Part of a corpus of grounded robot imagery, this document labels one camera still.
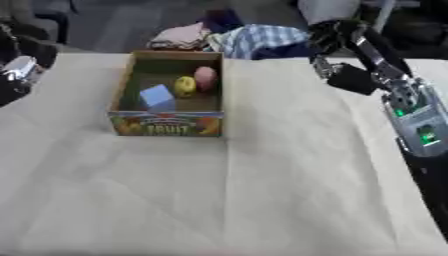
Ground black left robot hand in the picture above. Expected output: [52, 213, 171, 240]
[0, 23, 60, 108]

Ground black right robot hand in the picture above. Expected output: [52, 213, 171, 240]
[306, 19, 415, 97]

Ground tan cardboard box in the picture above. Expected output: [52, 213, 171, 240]
[106, 49, 228, 138]

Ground dark chair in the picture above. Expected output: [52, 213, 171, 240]
[0, 0, 81, 46]

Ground blue white checked cloth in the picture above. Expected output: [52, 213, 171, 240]
[204, 23, 312, 60]

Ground blue cube block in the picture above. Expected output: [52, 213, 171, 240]
[138, 83, 179, 112]

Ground dark blue cloth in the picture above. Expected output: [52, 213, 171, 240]
[201, 8, 247, 34]

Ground pink toy fruit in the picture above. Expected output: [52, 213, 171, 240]
[192, 65, 219, 93]

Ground pink folded cloth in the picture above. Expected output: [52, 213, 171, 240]
[145, 21, 214, 52]

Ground yellow toy fruit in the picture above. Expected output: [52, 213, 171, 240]
[173, 75, 200, 99]

